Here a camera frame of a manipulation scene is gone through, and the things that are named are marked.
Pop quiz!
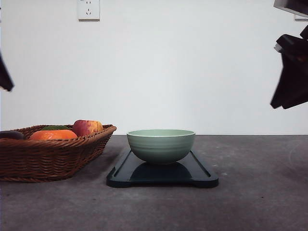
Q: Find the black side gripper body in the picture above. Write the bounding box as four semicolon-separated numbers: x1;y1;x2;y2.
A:
274;25;308;76

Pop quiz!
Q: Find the white wall socket right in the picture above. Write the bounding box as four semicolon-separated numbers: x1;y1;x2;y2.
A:
295;14;308;21

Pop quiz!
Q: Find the brown wicker basket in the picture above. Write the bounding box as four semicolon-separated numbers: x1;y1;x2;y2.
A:
0;124;116;182

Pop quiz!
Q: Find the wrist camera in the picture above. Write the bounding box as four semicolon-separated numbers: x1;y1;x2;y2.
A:
273;0;308;17

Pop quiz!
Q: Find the dark purple eggplant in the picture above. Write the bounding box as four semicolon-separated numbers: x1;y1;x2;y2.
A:
0;130;25;140

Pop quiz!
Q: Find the light green bowl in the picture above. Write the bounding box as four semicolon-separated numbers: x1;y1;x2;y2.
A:
127;129;195;165

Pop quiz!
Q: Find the white wall socket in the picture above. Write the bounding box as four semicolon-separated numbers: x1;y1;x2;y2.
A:
77;0;101;22
295;14;308;21

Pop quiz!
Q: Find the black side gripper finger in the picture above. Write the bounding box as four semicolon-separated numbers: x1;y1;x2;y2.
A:
0;52;15;92
270;35;308;109

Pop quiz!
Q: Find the dark rectangular tray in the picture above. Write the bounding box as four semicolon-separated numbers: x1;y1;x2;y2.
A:
106;150;219;188

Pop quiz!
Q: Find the white wall socket left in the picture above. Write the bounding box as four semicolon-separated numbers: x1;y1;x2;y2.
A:
77;0;101;22

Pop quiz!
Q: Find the orange tangerine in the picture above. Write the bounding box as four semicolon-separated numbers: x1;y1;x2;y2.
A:
30;129;78;140

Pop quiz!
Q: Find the dark green avocado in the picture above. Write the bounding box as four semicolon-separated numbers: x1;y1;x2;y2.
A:
42;125;70;130

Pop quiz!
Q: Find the red yellow apple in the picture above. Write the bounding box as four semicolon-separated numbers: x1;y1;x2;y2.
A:
72;119;103;136

